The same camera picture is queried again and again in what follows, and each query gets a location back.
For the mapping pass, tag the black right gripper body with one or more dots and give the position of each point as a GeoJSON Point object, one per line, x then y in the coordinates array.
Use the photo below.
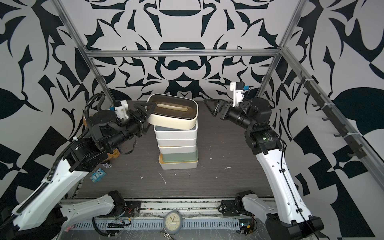
{"type": "Point", "coordinates": [238, 116]}

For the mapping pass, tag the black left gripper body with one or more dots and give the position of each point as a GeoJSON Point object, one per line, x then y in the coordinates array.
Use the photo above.
{"type": "Point", "coordinates": [128, 131]}

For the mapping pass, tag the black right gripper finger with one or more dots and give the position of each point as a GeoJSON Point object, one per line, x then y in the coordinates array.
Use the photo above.
{"type": "Point", "coordinates": [213, 112]}
{"type": "Point", "coordinates": [213, 103]}

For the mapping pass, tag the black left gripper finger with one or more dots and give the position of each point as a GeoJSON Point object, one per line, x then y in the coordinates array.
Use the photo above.
{"type": "Point", "coordinates": [145, 109]}
{"type": "Point", "coordinates": [144, 128]}

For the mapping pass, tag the white box grey lid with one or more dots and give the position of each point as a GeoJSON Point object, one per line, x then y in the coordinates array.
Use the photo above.
{"type": "Point", "coordinates": [163, 133]}

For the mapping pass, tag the white box bamboo lid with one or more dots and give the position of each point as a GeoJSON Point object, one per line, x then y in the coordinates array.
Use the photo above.
{"type": "Point", "coordinates": [176, 142]}
{"type": "Point", "coordinates": [177, 165]}
{"type": "Point", "coordinates": [178, 149]}

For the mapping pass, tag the cream box dark lid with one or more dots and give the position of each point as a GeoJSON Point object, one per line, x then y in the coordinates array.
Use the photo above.
{"type": "Point", "coordinates": [173, 112]}

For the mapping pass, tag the green tissue box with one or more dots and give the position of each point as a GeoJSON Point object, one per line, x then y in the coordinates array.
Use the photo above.
{"type": "Point", "coordinates": [179, 157]}

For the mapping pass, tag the white box bamboo lid front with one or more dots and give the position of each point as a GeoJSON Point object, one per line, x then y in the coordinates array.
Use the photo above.
{"type": "Point", "coordinates": [177, 165]}

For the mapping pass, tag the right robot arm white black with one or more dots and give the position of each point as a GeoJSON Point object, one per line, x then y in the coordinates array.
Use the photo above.
{"type": "Point", "coordinates": [292, 220]}

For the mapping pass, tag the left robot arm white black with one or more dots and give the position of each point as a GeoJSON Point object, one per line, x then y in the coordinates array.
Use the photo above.
{"type": "Point", "coordinates": [41, 216]}

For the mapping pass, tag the brown plush bunny toy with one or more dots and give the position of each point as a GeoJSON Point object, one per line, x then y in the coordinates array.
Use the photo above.
{"type": "Point", "coordinates": [115, 153]}

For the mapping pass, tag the small zebra striped toy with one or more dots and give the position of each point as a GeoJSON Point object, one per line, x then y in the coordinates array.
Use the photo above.
{"type": "Point", "coordinates": [107, 165]}

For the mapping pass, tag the blue owl toy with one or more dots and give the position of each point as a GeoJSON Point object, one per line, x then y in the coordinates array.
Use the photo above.
{"type": "Point", "coordinates": [97, 175]}

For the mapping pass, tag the round analog clock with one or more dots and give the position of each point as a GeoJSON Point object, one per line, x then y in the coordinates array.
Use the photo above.
{"type": "Point", "coordinates": [173, 222]}

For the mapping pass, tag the green circuit board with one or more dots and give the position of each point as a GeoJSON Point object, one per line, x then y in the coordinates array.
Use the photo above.
{"type": "Point", "coordinates": [246, 226]}

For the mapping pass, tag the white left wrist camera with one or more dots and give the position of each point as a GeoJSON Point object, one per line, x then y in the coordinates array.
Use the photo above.
{"type": "Point", "coordinates": [121, 109]}

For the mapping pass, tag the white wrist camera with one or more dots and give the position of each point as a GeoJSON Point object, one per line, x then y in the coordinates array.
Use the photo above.
{"type": "Point", "coordinates": [238, 89]}
{"type": "Point", "coordinates": [121, 109]}

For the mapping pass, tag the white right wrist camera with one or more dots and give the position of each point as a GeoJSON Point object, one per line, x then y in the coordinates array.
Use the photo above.
{"type": "Point", "coordinates": [238, 89]}

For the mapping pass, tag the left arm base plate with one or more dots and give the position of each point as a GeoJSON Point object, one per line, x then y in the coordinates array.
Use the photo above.
{"type": "Point", "coordinates": [131, 209]}

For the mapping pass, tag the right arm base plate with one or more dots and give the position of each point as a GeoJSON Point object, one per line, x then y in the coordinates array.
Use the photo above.
{"type": "Point", "coordinates": [236, 208]}

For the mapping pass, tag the white slotted cable duct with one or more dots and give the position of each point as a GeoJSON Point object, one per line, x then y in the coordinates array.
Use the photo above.
{"type": "Point", "coordinates": [158, 224]}

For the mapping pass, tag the black wall hook rack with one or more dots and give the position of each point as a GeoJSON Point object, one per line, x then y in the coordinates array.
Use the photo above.
{"type": "Point", "coordinates": [334, 115]}

